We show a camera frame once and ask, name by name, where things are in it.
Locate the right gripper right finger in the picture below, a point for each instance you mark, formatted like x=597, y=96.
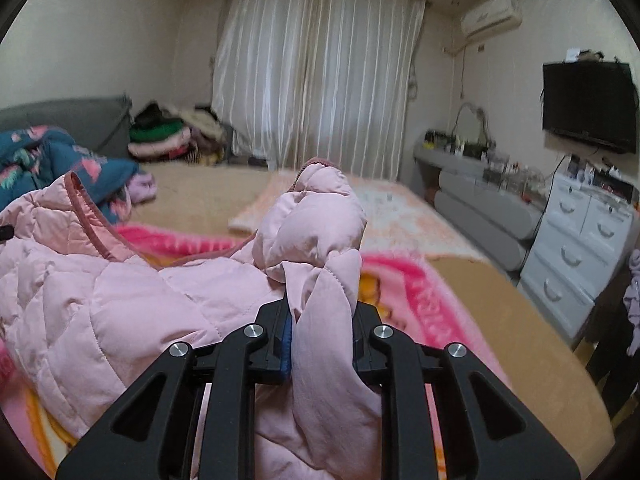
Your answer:
x=446, y=414

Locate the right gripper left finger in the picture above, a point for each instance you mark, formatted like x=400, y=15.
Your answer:
x=192, y=412

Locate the pink quilted jacket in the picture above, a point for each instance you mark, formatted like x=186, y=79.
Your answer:
x=83, y=315

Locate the pile of folded clothes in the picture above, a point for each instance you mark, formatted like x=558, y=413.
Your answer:
x=166, y=132

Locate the pink cartoon fleece blanket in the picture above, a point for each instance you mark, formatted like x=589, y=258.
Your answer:
x=407, y=291

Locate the purple hanging cloth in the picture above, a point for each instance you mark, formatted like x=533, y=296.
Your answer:
x=631, y=301

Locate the grey curved dressing table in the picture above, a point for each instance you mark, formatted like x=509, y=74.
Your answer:
x=497, y=222

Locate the white drawer cabinet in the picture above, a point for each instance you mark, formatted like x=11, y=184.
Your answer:
x=585, y=235

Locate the blue floral quilt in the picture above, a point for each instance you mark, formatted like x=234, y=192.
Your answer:
x=33, y=158

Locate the grey headboard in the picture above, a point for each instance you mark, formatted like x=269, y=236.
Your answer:
x=99, y=124

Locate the white striped curtain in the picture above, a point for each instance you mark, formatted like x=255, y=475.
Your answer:
x=298, y=79

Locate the white air conditioner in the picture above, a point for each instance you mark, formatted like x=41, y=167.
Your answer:
x=490, y=18

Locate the black wall television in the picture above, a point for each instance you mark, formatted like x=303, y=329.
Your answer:
x=594, y=103

